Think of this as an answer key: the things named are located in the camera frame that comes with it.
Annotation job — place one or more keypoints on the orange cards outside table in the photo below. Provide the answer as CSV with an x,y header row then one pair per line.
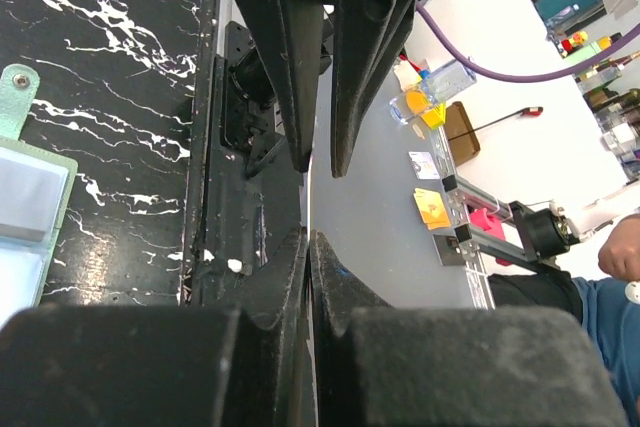
x,y
431,208

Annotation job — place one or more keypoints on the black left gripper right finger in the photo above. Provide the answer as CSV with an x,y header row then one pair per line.
x,y
377,365

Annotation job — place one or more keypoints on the mint green card holder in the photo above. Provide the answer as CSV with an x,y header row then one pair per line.
x,y
36,186

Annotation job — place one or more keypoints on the clear plastic box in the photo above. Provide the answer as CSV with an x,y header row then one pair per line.
x,y
427,99

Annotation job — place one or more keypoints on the aluminium frame rail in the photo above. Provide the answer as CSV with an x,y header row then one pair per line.
x,y
465,245

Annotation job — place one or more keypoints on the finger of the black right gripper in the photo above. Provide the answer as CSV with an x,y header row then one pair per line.
x,y
288,37
368,37

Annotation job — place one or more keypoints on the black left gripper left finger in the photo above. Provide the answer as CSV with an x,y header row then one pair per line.
x,y
236,363

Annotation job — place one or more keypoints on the person in blue shirt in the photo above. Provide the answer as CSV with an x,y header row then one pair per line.
x,y
602,307

